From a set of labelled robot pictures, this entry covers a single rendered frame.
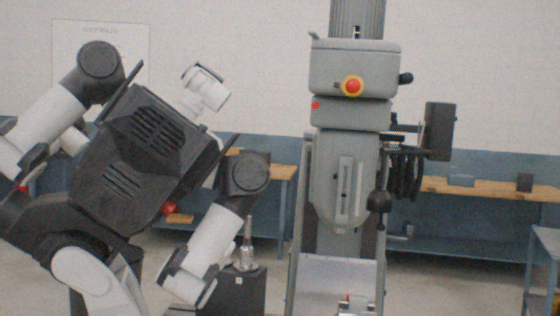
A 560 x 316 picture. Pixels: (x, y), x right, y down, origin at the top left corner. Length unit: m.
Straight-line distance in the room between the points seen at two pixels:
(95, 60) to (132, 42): 5.17
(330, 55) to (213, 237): 0.61
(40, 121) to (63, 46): 5.52
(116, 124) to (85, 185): 0.15
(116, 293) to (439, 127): 1.21
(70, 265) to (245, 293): 0.73
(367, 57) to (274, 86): 4.50
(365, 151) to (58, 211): 0.88
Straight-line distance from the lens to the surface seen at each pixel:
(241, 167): 1.20
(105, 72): 1.24
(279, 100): 5.95
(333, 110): 1.57
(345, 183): 1.59
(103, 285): 1.30
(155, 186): 1.13
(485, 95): 6.08
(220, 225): 1.22
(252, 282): 1.81
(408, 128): 2.00
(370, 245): 2.16
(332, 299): 2.14
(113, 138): 1.14
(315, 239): 2.15
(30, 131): 1.27
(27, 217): 1.31
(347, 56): 1.48
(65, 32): 6.78
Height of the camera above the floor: 1.74
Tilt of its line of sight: 8 degrees down
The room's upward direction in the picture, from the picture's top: 4 degrees clockwise
